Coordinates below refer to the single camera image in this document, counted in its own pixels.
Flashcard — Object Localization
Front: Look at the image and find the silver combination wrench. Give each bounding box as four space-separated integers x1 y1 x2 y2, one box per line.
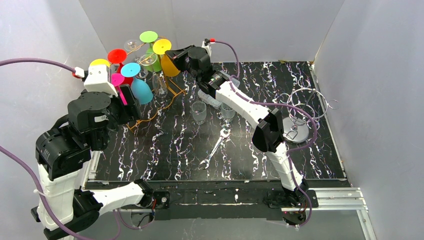
199 129 231 170

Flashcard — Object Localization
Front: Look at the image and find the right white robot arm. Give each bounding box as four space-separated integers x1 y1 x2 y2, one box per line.
165 39 313 208

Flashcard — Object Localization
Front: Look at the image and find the orange glass yellow foot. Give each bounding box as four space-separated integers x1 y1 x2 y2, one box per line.
89 58 111 68

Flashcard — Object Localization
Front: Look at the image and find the clear tumbler glass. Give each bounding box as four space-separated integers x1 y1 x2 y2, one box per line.
191 101 207 125

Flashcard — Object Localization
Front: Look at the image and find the orange glass yellow base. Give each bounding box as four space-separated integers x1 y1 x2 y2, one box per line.
152 38 181 77

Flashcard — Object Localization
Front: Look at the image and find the red wine glass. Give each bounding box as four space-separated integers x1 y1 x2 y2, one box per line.
107 48 133 86

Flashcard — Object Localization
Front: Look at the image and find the pink wine glass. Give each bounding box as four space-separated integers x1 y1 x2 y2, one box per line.
110 73 127 105

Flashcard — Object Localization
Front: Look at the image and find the clear wine glass rear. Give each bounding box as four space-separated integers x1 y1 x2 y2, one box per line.
124 39 143 63

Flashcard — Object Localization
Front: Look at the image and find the blue wine glass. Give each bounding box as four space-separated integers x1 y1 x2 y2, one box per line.
120 62 153 105

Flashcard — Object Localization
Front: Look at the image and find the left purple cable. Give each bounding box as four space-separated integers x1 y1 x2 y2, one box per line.
0 57 155 240

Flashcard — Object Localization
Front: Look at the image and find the clear champagne flute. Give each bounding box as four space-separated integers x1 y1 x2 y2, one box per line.
138 52 168 98

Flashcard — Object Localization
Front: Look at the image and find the gold wire glass rack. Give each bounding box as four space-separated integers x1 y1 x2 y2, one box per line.
110 36 187 132

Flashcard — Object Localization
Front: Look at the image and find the aluminium frame rail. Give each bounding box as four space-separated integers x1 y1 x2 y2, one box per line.
62 96 377 240

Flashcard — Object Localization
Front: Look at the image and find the silver wire glass rack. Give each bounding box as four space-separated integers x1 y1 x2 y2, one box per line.
283 87 338 144

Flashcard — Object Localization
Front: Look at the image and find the purple cable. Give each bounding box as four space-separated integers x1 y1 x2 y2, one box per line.
214 40 318 231
0 57 155 240

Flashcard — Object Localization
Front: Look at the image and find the clear stemless glass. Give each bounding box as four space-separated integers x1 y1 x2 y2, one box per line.
220 103 236 123

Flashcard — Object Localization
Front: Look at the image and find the green wine glass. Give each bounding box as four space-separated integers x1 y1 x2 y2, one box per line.
139 30 162 73

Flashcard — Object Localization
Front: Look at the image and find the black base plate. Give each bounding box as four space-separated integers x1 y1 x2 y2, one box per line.
120 183 319 222

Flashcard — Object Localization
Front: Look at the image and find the clear plastic screw box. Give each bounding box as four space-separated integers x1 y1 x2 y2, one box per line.
197 78 240 109

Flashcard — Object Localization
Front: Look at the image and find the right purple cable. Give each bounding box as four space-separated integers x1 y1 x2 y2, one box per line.
214 40 318 231

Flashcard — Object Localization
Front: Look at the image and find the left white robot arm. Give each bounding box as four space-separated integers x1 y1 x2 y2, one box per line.
31 64 154 240

